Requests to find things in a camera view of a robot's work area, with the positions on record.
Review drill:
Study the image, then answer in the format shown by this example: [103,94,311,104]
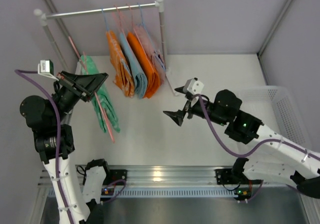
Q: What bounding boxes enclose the pale pink trousers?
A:
[132,24,166,84]

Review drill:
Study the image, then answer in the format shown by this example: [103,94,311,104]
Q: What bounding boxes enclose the orange white patterned trousers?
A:
[106,30,135,98]

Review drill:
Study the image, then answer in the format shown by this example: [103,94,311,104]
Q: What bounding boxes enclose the blue wire hanger right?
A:
[136,3,166,69]

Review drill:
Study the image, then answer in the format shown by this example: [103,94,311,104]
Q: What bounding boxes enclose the blue wire hanger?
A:
[136,3,166,69]
[101,8,110,32]

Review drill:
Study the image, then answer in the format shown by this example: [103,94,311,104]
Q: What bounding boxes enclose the blue wire hanger left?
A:
[101,8,110,32]

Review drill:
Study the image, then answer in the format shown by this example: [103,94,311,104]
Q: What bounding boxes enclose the light blue slotted cable duct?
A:
[46,186,241,198]

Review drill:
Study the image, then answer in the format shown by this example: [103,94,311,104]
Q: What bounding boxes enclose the white metal clothes rack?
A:
[33,0,180,96]

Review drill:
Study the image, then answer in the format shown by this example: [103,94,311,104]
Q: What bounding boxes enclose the green white tie-dye trousers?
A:
[81,55,121,133]

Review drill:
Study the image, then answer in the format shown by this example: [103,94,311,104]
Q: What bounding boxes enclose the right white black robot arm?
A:
[164,86,320,199]

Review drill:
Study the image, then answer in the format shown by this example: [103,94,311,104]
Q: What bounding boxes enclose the aluminium corner frame right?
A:
[257,0,303,59]

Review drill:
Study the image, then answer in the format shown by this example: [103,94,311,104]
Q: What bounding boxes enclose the aluminium corner frame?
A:
[257,0,303,59]
[33,0,72,65]

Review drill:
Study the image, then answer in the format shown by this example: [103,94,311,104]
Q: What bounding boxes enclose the white plastic mesh basket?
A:
[235,86,313,149]

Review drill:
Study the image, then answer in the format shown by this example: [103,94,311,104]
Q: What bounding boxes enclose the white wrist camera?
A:
[182,78,204,95]
[37,60,58,80]

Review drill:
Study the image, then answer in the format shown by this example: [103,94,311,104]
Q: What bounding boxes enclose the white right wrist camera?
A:
[182,78,204,95]

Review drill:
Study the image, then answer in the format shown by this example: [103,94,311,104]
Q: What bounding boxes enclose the light blue trousers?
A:
[119,33,148,99]

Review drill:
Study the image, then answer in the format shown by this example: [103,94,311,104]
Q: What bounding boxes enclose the aluminium mounting rail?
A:
[37,165,266,188]

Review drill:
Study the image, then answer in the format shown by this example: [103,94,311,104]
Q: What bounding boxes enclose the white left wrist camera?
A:
[37,60,58,80]

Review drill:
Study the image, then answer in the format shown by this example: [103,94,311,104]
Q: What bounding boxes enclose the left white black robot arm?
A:
[15,70,110,223]

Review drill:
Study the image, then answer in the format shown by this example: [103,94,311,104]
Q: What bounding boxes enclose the aluminium corner frame left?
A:
[33,0,72,65]

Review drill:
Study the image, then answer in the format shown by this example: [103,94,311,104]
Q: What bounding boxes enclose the plain orange trousers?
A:
[127,32,161,98]

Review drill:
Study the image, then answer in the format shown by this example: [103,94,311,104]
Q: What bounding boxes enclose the pink wire hanger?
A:
[68,36,115,143]
[128,5,141,37]
[114,5,126,35]

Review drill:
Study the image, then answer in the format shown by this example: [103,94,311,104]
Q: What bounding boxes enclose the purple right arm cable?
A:
[197,93,320,204]

